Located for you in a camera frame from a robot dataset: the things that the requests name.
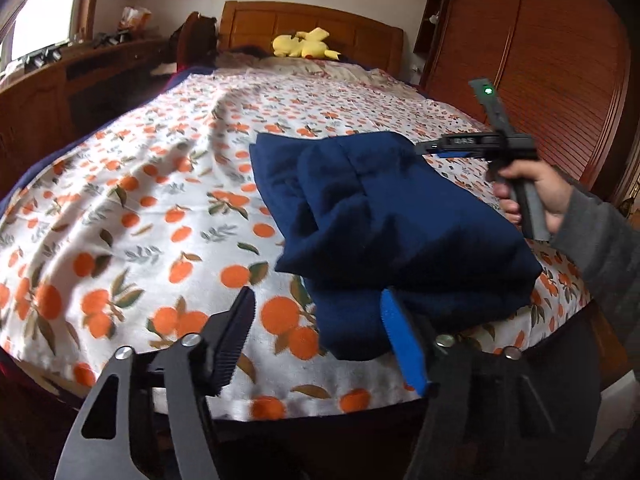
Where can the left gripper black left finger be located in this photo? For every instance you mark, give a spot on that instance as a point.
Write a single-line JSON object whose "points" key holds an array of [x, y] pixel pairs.
{"points": [[147, 415]]}

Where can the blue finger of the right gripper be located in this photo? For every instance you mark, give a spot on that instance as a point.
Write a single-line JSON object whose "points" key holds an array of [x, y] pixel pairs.
{"points": [[455, 154]]}

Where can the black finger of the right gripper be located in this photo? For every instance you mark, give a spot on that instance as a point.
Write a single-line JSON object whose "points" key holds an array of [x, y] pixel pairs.
{"points": [[428, 148]]}

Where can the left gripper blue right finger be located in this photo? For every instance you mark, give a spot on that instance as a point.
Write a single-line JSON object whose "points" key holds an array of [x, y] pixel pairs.
{"points": [[517, 414]]}

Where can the navy blue suit jacket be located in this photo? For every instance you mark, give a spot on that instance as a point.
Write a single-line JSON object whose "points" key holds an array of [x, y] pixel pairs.
{"points": [[362, 215]]}

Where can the grey sleeved right forearm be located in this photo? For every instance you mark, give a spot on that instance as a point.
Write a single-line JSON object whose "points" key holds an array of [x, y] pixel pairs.
{"points": [[605, 249]]}

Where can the person's right hand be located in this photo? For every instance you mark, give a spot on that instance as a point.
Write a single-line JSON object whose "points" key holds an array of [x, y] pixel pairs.
{"points": [[553, 191]]}

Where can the wooden louvered wardrobe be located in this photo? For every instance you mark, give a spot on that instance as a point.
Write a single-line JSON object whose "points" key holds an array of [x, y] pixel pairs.
{"points": [[561, 67]]}

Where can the yellow Pikachu plush toy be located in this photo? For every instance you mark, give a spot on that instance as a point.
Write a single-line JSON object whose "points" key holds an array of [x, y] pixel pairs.
{"points": [[305, 45]]}

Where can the orange print white bedsheet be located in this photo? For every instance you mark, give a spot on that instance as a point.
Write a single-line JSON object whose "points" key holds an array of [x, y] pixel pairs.
{"points": [[155, 222]]}

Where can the floral beige quilt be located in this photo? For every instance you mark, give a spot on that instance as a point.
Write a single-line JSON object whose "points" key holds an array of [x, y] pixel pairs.
{"points": [[310, 67]]}

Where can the brown chair with backpack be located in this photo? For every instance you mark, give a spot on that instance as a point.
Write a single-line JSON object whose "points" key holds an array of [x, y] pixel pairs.
{"points": [[193, 44]]}

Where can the orange gift bag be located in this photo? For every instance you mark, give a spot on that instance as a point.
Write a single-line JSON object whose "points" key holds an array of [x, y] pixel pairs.
{"points": [[134, 19]]}

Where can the wooden desk with cabinets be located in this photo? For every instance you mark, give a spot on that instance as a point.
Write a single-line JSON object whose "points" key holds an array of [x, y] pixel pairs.
{"points": [[60, 103]]}

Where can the window with white frame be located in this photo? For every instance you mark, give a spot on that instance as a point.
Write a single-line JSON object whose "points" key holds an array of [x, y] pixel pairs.
{"points": [[38, 24]]}

